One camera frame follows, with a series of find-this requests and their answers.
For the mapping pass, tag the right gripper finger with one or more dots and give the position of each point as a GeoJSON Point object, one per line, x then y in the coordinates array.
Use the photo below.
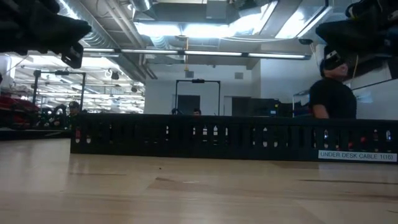
{"type": "Point", "coordinates": [337, 34]}

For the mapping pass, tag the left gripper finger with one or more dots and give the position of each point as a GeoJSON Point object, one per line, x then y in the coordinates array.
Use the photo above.
{"type": "Point", "coordinates": [68, 32]}

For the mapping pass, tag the person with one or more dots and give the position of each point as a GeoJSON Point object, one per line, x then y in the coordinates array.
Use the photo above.
{"type": "Point", "coordinates": [334, 96]}
{"type": "Point", "coordinates": [74, 110]}
{"type": "Point", "coordinates": [196, 112]}

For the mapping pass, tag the red bin stack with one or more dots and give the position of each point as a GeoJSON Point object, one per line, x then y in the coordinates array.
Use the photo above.
{"type": "Point", "coordinates": [15, 104]}

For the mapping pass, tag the black equipment cabinet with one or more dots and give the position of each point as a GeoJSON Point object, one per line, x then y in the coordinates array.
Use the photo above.
{"type": "Point", "coordinates": [264, 107]}

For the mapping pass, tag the long ceiling light bar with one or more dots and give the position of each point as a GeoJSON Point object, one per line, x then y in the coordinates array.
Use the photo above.
{"type": "Point", "coordinates": [211, 53]}

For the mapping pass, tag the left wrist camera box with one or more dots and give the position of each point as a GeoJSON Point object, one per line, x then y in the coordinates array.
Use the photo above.
{"type": "Point", "coordinates": [72, 56]}

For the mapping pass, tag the black ceiling dome camera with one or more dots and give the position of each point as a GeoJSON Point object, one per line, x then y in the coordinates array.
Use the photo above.
{"type": "Point", "coordinates": [306, 41]}

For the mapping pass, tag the wide black gantry frame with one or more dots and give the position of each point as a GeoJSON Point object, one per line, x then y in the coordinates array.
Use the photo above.
{"type": "Point", "coordinates": [62, 73]}

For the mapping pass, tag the black aluminium table frame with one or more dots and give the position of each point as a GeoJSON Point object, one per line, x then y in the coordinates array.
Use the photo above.
{"type": "Point", "coordinates": [31, 134]}

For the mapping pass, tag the tall black gantry frame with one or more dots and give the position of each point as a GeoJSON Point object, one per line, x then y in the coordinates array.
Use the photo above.
{"type": "Point", "coordinates": [198, 81]}

